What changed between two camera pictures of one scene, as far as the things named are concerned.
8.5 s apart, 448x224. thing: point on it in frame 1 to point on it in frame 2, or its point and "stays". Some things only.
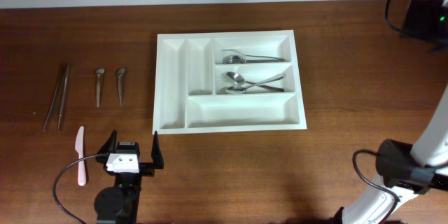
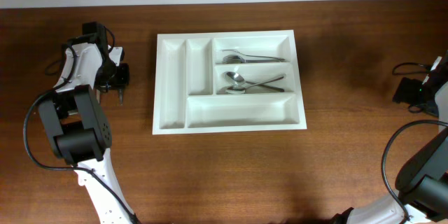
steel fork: (236, 59) stays
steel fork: (236, 60) stays
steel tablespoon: (236, 78) stays
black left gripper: (146, 165) to (119, 86)
